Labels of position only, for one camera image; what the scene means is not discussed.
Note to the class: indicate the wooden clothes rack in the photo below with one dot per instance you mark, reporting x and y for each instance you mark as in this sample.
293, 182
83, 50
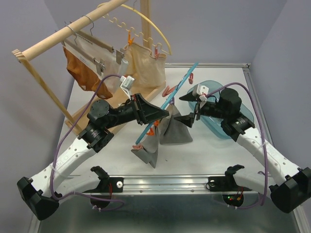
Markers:
109, 90

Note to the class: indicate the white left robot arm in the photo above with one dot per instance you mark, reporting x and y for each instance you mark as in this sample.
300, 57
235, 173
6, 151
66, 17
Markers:
39, 192

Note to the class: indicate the aluminium mounting rail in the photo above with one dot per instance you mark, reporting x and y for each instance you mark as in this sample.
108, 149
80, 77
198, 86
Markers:
90, 182

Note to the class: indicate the grey underwear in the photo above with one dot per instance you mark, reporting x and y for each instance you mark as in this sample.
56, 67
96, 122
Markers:
147, 150
172, 131

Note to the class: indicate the blue plastic clip hanger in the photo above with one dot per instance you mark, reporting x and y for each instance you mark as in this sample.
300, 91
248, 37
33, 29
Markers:
168, 100

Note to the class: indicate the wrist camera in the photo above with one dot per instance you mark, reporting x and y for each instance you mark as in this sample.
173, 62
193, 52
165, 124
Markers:
200, 92
126, 84

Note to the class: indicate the wooden clamp hanger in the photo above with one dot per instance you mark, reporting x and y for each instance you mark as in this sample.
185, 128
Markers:
92, 39
86, 58

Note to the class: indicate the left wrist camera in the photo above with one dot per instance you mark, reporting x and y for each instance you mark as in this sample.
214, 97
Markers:
126, 84

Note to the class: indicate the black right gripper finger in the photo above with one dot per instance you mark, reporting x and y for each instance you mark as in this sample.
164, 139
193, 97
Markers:
187, 120
190, 97

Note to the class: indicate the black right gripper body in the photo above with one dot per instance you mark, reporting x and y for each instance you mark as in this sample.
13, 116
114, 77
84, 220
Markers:
211, 108

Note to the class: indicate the blue plastic tub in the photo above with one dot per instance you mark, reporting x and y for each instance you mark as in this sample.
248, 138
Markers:
237, 117

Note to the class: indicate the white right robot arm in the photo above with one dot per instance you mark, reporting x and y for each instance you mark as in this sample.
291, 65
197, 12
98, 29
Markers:
285, 183

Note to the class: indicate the white underwear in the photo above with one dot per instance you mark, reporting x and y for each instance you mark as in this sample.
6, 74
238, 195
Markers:
111, 66

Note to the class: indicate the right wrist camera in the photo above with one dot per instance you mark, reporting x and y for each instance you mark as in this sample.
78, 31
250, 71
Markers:
200, 92

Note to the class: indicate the brown underwear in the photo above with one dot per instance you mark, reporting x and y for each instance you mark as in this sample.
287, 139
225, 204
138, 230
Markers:
84, 76

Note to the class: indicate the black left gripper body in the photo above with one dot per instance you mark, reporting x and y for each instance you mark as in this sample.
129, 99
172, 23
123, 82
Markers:
126, 113

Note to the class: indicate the beige underwear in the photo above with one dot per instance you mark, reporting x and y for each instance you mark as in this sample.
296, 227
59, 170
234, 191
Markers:
146, 68

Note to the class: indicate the yellow plastic clip hanger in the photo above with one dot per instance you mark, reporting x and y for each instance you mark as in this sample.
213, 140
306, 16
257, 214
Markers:
144, 12

